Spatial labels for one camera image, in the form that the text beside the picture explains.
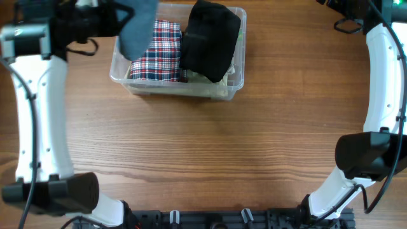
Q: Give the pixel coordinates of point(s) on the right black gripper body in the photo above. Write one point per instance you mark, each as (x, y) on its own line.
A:
(346, 7)

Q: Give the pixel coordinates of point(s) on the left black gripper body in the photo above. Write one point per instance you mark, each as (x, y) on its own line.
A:
(83, 23)

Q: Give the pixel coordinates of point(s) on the blue denim cloth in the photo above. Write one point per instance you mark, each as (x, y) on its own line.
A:
(136, 34)

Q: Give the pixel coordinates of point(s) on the red plaid cloth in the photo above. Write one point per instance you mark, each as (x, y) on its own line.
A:
(160, 62)

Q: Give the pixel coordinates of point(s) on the clear plastic storage container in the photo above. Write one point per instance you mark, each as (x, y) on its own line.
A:
(120, 73)

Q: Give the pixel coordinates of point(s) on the black garment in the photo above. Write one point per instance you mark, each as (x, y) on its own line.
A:
(209, 40)

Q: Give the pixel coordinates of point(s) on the cream cloth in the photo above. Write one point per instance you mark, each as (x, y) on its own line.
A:
(206, 82)

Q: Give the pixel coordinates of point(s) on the white printed t-shirt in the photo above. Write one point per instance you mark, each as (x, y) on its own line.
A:
(236, 60)

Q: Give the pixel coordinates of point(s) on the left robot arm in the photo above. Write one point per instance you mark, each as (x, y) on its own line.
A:
(34, 47)

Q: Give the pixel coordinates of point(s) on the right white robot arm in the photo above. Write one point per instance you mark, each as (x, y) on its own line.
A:
(367, 162)

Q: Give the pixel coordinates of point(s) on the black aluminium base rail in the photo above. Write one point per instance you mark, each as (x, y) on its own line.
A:
(270, 219)

